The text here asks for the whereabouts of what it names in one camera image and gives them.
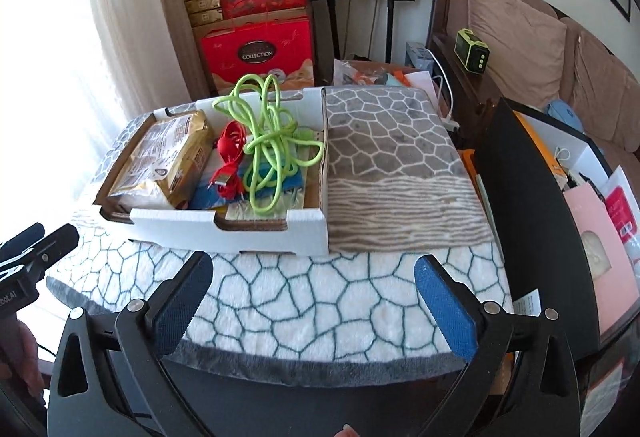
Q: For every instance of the white paper bag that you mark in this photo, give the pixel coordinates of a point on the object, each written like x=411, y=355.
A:
x=417, y=79

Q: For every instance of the blue telephone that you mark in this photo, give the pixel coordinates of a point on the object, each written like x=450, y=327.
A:
x=562, y=114

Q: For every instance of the white cardboard tray box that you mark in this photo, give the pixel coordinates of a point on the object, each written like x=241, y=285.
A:
x=280, y=232

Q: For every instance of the yellow box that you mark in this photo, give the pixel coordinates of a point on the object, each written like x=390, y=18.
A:
x=537, y=142

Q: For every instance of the blue cat-shaped packet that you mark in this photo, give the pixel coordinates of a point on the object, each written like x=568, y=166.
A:
x=290, y=179

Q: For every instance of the large black storage box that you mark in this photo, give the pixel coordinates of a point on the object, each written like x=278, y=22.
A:
x=530, y=217

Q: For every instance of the patterned fleece blanket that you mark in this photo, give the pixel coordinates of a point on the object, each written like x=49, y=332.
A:
x=300, y=297

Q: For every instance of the green black portable device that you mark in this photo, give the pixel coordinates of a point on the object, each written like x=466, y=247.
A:
x=472, y=51

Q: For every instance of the white curtain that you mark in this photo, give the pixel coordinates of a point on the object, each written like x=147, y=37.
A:
x=135, y=7

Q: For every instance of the cardboard box of clutter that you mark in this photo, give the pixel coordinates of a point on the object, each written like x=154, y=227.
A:
x=360, y=72

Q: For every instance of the black speaker stand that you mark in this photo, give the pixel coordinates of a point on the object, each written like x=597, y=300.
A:
x=333, y=29
x=390, y=29

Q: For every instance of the brown sofa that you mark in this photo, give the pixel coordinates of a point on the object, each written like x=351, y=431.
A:
x=620, y=152

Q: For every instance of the white magenta bag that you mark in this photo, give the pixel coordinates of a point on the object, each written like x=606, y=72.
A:
x=622, y=212

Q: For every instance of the person's left hand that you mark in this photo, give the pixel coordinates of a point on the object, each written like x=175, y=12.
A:
x=20, y=352

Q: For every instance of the tan sofa cushion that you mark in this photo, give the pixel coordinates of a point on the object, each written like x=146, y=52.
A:
x=605, y=87
x=520, y=37

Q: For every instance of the red gift box oval label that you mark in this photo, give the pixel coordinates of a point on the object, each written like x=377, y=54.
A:
x=255, y=54

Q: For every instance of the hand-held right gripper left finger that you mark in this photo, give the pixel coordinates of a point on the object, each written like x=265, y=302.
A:
x=182, y=302

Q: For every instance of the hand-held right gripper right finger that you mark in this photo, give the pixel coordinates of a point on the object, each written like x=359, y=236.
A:
x=445, y=312

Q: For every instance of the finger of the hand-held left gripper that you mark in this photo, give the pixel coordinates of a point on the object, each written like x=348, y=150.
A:
x=25, y=239
x=60, y=242

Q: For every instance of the pale blue box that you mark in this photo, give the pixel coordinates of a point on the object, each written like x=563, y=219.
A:
x=417, y=54

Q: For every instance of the pink paper bag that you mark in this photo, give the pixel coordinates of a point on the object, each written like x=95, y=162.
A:
x=595, y=227

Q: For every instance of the gold foil bag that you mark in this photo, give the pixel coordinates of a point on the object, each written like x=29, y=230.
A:
x=170, y=152

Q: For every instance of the person's right hand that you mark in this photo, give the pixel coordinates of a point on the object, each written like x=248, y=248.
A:
x=346, y=432

